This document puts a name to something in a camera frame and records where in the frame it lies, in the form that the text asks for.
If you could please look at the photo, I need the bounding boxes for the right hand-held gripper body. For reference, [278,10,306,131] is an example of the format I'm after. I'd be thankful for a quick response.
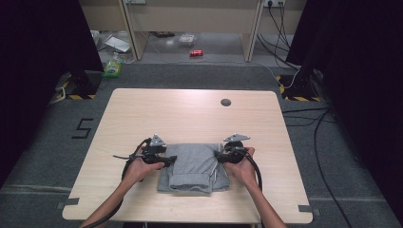
[221,133,251,164]

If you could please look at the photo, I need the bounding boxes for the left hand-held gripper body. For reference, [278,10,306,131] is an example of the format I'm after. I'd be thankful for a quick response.
[142,134,168,165]

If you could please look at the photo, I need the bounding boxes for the grey shorts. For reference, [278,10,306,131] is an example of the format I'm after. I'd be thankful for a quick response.
[157,142,232,195]

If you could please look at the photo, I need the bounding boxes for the person's left hand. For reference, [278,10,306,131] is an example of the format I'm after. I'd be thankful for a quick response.
[124,145,166,186]

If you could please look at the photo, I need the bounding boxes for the person's right hand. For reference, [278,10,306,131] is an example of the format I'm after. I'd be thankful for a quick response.
[222,146,257,188]

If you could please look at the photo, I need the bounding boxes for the black stand with striped base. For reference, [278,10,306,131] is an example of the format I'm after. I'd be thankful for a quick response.
[275,66,322,103]
[48,68,103,101]

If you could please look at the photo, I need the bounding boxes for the green bottle pack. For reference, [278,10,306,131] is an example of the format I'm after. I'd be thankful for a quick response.
[101,51,124,79]

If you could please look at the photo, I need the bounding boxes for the grey tape strip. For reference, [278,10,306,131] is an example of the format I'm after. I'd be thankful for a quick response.
[56,197,81,211]

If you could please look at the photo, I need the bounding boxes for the white paper sheet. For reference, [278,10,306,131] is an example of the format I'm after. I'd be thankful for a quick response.
[104,34,132,53]

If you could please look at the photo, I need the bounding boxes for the clear plastic container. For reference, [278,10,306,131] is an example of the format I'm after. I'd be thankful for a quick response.
[178,33,197,48]

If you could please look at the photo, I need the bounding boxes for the black curtain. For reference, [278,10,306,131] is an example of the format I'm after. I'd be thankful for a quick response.
[285,0,403,219]
[0,0,106,188]

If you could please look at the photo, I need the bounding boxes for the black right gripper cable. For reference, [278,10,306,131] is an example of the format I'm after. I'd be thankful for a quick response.
[236,147,264,193]

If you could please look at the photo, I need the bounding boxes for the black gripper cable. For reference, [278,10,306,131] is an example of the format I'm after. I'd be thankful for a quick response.
[81,137,154,228]
[236,147,264,193]

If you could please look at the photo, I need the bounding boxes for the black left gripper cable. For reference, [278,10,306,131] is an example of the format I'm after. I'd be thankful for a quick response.
[81,137,154,228]

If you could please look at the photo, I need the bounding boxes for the short black floor cable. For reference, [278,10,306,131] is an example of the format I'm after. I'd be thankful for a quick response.
[281,106,337,128]

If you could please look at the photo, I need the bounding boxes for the thin white cable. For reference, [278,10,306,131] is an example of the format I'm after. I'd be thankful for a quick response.
[253,61,300,90]

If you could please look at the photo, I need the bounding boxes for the long black floor cable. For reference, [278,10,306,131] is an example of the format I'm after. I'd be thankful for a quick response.
[313,108,354,228]

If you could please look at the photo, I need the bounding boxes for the black plugged cables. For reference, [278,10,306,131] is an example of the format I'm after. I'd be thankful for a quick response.
[256,2,299,71]

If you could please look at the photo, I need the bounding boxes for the white wall socket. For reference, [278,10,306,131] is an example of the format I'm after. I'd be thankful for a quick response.
[262,0,286,8]

